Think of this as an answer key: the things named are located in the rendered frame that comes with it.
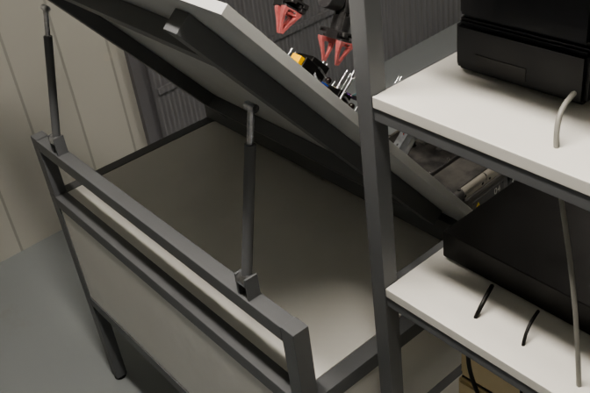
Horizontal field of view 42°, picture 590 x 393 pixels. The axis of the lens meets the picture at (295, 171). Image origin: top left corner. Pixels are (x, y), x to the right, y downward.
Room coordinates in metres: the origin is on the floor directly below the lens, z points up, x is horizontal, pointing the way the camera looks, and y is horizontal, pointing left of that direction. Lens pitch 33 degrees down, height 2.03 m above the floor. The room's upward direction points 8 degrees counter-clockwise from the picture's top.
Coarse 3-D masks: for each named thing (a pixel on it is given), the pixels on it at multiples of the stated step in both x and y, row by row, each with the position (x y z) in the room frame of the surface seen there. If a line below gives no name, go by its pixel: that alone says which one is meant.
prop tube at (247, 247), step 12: (252, 156) 1.22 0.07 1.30; (252, 168) 1.22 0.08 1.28; (252, 180) 1.21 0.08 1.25; (252, 192) 1.21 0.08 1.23; (252, 204) 1.21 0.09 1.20; (252, 216) 1.21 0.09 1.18; (252, 228) 1.20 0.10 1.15; (252, 240) 1.20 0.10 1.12; (252, 252) 1.20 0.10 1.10; (252, 264) 1.20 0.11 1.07; (240, 276) 1.19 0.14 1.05
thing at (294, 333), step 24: (48, 144) 1.94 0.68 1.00; (48, 168) 1.98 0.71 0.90; (72, 168) 1.79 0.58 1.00; (96, 192) 1.69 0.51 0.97; (120, 192) 1.64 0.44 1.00; (144, 216) 1.52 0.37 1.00; (168, 240) 1.41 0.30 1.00; (192, 264) 1.33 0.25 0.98; (216, 264) 1.30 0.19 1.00; (216, 288) 1.26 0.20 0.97; (240, 288) 1.20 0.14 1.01; (264, 312) 1.13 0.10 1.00; (288, 336) 1.07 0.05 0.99; (288, 360) 1.08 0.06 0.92; (312, 360) 1.08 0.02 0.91; (312, 384) 1.07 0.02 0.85
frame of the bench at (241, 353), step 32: (192, 128) 2.28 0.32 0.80; (128, 160) 2.13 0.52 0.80; (64, 192) 1.99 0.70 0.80; (64, 224) 1.97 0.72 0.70; (96, 224) 1.80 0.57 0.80; (128, 256) 1.63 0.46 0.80; (160, 288) 1.50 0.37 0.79; (96, 320) 1.98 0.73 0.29; (192, 320) 1.38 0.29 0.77; (224, 320) 1.34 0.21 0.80; (256, 352) 1.23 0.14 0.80; (288, 384) 1.12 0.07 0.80; (320, 384) 1.11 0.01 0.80; (352, 384) 1.13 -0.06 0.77
